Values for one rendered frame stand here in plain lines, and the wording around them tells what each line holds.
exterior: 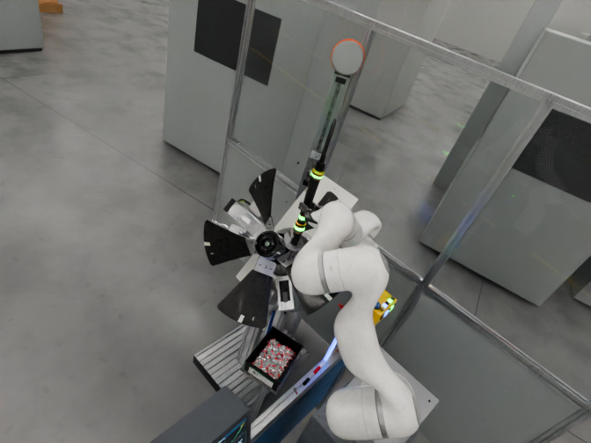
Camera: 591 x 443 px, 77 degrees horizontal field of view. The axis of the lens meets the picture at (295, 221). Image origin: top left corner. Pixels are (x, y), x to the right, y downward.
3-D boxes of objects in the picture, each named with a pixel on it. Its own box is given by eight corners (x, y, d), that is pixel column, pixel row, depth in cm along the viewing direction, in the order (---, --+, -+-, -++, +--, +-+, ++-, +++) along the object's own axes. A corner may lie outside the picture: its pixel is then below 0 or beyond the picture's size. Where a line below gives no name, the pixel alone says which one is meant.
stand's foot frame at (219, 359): (263, 315, 280) (265, 308, 275) (306, 359, 260) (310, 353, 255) (193, 361, 237) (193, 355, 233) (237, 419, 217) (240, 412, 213)
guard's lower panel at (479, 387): (214, 230, 333) (229, 140, 279) (479, 482, 219) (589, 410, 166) (211, 232, 331) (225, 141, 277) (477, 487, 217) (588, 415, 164)
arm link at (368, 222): (354, 186, 109) (367, 214, 137) (321, 228, 109) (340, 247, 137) (379, 203, 106) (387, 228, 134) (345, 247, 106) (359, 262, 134)
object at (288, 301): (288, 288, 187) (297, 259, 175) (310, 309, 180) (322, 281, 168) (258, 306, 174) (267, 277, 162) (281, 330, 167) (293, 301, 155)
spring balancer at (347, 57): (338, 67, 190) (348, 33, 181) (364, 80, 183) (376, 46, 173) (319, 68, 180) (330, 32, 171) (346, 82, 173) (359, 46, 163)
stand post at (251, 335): (239, 362, 246) (268, 266, 192) (248, 372, 242) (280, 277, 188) (234, 366, 243) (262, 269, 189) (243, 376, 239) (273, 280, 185)
